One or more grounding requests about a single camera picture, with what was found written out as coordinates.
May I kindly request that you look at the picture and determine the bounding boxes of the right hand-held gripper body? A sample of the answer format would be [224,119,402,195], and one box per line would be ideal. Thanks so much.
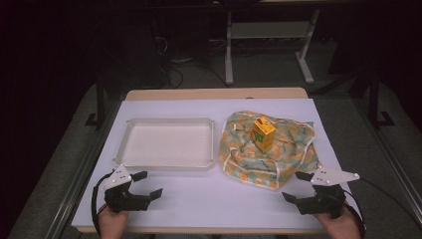
[295,165,361,220]

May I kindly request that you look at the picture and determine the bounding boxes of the yellow drink carton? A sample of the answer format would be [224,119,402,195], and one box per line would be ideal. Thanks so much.
[251,116,278,153]

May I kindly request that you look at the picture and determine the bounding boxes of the white table mat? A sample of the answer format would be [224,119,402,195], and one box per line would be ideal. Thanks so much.
[71,98,360,231]

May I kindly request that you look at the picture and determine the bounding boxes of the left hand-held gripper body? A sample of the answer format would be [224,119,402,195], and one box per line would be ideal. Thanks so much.
[100,164,152,214]

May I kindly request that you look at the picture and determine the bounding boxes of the person's right hand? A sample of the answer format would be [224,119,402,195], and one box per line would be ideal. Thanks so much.
[315,206,361,239]

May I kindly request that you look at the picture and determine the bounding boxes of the black metal stand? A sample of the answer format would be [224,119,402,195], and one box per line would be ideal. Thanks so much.
[84,79,107,129]
[367,68,396,129]

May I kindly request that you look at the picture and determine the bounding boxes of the aluminium frame rail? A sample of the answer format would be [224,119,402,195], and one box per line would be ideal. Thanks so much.
[44,99,124,239]
[351,97,422,221]

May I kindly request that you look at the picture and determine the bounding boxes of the black floor cables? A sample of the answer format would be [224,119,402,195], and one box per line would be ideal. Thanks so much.
[155,35,231,90]

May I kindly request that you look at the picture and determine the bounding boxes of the orange and green patterned cloth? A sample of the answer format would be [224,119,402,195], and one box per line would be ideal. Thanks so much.
[218,110,320,190]

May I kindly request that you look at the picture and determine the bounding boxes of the white plastic tray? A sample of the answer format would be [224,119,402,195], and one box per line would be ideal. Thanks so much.
[112,117,216,172]

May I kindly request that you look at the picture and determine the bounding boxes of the white metal stand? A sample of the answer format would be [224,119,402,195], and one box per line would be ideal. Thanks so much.
[224,9,321,87]

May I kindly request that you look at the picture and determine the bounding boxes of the person's left hand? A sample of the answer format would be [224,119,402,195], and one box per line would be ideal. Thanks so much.
[98,205,130,239]

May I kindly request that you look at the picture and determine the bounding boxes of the black cable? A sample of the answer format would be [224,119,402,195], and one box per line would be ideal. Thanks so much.
[91,171,114,237]
[343,176,422,233]

